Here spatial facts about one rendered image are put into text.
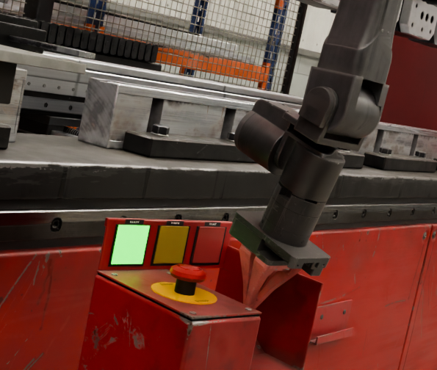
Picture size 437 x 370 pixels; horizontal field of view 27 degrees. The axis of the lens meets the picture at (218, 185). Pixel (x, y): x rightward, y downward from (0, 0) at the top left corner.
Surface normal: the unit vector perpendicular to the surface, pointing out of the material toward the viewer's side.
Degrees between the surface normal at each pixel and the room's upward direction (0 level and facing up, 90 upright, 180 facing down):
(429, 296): 90
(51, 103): 90
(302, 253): 15
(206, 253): 90
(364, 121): 110
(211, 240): 90
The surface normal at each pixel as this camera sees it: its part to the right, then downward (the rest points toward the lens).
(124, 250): 0.69, 0.23
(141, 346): -0.69, -0.05
